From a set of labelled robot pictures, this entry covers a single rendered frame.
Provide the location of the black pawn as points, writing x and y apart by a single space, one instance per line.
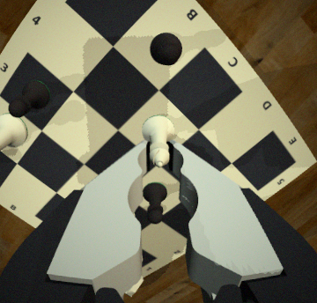
35 95
166 49
155 193

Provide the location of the black and cream chessboard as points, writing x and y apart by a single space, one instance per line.
94 57

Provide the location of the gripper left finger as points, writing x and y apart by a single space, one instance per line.
89 241

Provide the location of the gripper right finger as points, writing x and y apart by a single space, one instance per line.
235 238

